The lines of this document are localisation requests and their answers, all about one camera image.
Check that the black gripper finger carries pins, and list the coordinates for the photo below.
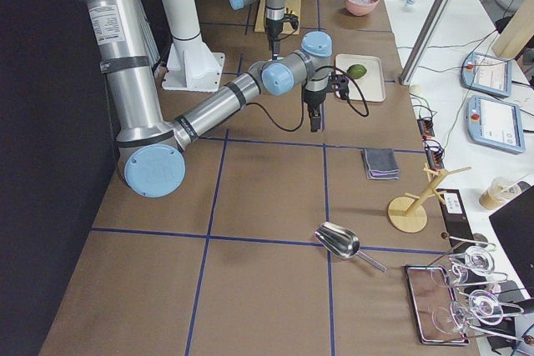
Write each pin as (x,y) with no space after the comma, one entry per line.
(315,123)

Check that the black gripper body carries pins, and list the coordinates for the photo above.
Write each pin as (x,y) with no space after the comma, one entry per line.
(273,29)
(313,100)

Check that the green lime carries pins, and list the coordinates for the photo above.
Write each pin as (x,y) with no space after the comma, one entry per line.
(356,71)

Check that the folded grey purple cloth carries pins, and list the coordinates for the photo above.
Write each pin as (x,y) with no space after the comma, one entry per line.
(380,164)

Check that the orange black power strip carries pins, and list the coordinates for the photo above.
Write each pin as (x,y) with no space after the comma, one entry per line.
(426,127)

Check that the silver metal scoop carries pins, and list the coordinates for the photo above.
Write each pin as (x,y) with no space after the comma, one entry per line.
(344,244)

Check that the wooden mug tree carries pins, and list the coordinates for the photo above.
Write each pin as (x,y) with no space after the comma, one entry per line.
(406,213)

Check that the black box with label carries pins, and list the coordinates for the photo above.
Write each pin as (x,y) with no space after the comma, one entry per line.
(454,214)

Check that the upper teach pendant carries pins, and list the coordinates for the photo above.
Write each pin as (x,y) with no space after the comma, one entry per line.
(487,74)

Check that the teach pendant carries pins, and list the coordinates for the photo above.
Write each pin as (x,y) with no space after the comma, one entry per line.
(487,74)
(495,124)

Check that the lower teach pendant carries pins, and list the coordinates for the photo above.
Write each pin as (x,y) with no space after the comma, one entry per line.
(495,124)

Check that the iced coffee cup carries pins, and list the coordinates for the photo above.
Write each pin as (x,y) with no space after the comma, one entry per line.
(501,191)

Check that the upper wine glass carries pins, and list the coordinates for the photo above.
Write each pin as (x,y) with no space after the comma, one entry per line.
(471,268)

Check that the wine glass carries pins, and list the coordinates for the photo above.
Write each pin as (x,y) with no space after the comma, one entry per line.
(481,307)
(471,268)

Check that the black laptop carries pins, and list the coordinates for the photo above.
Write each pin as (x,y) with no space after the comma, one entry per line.
(513,226)

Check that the metal glass rack tray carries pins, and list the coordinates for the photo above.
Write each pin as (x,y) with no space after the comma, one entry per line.
(430,294)

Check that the lower wine glass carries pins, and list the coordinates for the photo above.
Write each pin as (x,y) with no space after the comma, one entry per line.
(481,307)

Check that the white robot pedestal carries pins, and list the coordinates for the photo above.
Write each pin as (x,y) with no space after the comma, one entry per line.
(191,65)

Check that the aluminium frame post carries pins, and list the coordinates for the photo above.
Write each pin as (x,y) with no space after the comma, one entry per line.
(422,42)

